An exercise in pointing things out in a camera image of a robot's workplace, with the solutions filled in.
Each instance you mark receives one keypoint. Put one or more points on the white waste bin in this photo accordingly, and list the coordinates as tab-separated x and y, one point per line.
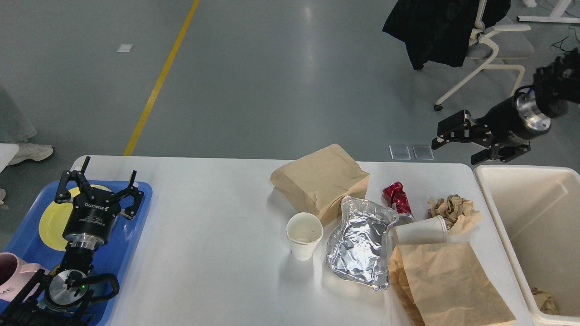
536	210

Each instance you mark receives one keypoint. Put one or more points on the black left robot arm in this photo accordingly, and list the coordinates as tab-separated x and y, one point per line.
71	252

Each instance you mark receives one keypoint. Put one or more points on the pink mug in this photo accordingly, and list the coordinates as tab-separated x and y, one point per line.
15	273

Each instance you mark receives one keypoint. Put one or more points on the white paper cup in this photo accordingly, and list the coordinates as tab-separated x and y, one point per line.
304	231

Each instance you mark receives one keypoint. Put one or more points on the yellow plate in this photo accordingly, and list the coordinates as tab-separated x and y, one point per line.
52	223

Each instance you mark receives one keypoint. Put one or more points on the crumpled paper in bin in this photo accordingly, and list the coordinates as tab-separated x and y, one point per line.
545	302

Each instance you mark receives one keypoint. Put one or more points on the crumpled brown paper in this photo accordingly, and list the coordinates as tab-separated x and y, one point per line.
459	214

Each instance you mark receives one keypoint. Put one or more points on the crushed red can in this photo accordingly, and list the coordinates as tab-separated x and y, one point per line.
398	200

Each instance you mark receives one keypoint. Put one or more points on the silver foil bag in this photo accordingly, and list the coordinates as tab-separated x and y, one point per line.
356	250

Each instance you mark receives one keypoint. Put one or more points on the floor outlet plate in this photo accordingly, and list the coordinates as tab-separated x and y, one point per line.
423	152
400	152

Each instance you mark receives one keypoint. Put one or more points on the left floor outlet plate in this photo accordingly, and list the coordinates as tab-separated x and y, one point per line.
400	152

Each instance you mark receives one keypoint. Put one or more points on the blue plastic tray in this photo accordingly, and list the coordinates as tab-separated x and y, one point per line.
115	257

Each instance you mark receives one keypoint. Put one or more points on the white desk leg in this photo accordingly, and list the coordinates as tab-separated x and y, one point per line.
557	14

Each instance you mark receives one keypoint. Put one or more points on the white tissue block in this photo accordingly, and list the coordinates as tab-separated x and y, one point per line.
432	230

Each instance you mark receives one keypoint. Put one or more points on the brown paper bag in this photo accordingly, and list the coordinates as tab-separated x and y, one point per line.
444	284
316	183

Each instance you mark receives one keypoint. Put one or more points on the white office chair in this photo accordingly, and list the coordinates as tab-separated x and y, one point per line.
489	56

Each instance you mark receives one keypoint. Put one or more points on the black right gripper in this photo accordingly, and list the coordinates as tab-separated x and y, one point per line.
514	122

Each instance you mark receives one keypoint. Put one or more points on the black jacket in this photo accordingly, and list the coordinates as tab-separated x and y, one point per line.
440	30

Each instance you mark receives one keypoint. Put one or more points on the right floor outlet plate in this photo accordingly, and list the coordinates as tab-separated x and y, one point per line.
423	152

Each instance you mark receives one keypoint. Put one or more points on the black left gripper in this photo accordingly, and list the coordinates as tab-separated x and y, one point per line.
93	219

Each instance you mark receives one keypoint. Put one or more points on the person in light clothes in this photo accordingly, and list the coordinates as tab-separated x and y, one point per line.
16	128

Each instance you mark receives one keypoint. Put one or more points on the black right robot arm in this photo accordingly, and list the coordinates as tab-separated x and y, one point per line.
554	87

